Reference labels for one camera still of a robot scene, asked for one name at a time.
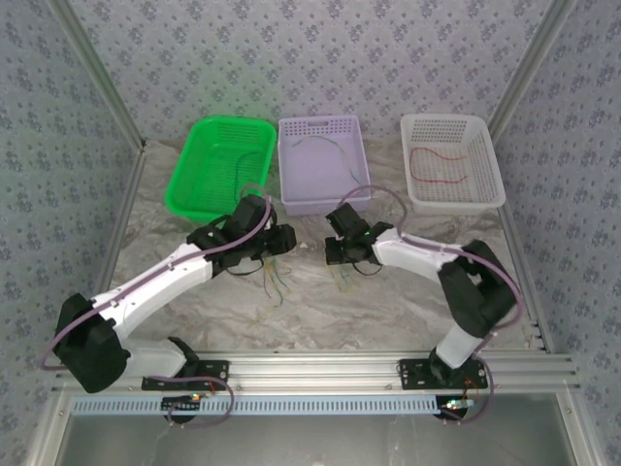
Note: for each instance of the green perforated plastic basket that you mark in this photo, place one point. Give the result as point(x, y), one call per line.
point(204, 165)

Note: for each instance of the aluminium front frame rail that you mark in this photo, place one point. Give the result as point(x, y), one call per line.
point(310, 371)

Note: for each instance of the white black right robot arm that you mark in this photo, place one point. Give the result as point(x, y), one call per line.
point(417, 252)

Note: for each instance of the purple perforated plastic basket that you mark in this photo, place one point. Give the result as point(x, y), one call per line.
point(315, 179)

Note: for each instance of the grey metal panel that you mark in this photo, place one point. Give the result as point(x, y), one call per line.
point(310, 442)

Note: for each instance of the white perforated plastic basket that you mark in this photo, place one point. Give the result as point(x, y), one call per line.
point(485, 155)

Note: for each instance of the aluminium frame post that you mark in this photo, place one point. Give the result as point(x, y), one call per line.
point(97, 73)
point(531, 68)

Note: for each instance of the aluminium side rail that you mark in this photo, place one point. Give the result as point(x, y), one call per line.
point(519, 233)
point(123, 213)

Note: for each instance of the small black circuit board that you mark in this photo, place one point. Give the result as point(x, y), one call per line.
point(182, 405)
point(453, 408)

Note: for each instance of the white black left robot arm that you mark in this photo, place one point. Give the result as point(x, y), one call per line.
point(160, 281)

